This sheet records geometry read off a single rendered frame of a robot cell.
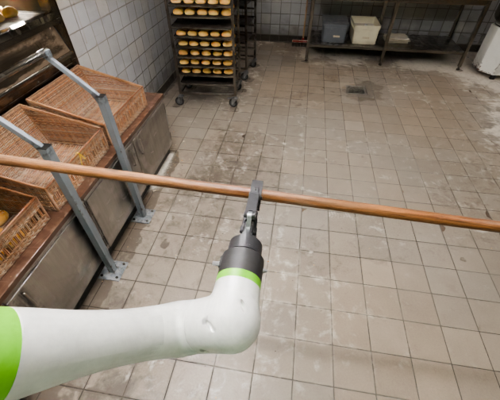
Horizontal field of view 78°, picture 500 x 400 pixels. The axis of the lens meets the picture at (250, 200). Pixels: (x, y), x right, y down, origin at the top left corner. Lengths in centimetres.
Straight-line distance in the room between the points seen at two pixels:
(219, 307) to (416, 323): 163
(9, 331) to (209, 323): 28
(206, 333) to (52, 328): 23
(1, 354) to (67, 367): 9
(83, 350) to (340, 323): 158
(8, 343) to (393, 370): 172
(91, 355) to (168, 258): 166
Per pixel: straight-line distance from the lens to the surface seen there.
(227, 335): 56
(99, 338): 52
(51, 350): 48
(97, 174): 94
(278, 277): 200
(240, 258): 62
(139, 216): 244
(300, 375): 179
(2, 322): 47
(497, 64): 532
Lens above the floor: 170
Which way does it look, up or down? 44 degrees down
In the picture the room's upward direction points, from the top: straight up
